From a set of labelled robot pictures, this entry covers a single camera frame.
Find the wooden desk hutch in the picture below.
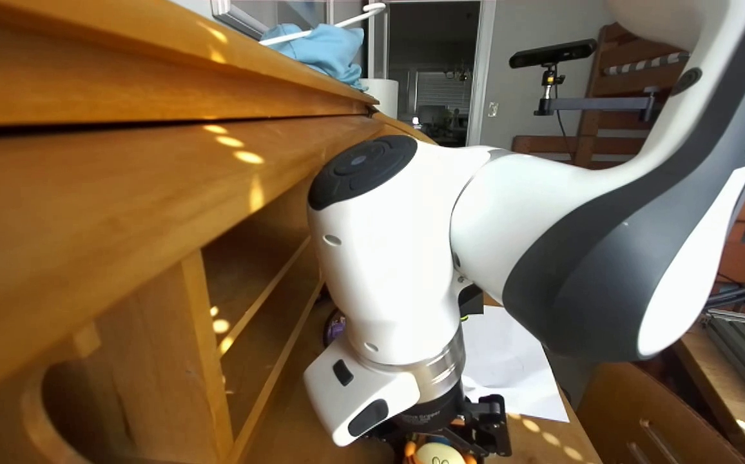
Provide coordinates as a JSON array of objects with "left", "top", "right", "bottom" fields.
[{"left": 0, "top": 0, "right": 396, "bottom": 464}]

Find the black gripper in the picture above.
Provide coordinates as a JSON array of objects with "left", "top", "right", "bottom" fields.
[{"left": 379, "top": 390, "right": 509, "bottom": 464}]

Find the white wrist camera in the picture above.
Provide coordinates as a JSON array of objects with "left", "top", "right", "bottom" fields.
[{"left": 303, "top": 337, "right": 435, "bottom": 447}]

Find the wooden bunk bed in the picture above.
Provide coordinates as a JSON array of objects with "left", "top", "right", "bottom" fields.
[{"left": 505, "top": 29, "right": 745, "bottom": 299}]

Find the blue cloth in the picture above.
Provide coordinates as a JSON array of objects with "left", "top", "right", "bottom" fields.
[{"left": 263, "top": 24, "right": 364, "bottom": 89}]

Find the wooden chair back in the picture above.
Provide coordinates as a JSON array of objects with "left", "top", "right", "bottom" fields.
[{"left": 578, "top": 364, "right": 745, "bottom": 464}]

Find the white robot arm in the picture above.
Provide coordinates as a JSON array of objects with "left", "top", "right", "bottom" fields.
[{"left": 303, "top": 0, "right": 745, "bottom": 456}]

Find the white paper sheet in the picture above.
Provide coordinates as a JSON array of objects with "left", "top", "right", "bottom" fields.
[{"left": 462, "top": 306, "right": 566, "bottom": 422}]

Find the black camera on mount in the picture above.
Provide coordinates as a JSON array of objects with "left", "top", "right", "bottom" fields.
[{"left": 507, "top": 38, "right": 597, "bottom": 116}]

